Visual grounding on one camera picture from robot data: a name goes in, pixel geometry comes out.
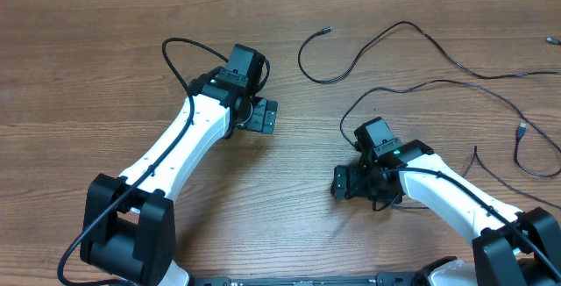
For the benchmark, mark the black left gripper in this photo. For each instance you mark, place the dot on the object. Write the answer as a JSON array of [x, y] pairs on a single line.
[[263, 117]]

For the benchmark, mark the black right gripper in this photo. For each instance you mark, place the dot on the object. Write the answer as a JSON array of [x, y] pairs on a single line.
[[354, 173]]

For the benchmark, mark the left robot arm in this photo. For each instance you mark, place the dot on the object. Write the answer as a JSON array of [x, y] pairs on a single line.
[[129, 223]]

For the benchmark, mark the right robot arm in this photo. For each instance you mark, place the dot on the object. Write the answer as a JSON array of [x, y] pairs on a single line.
[[509, 246]]

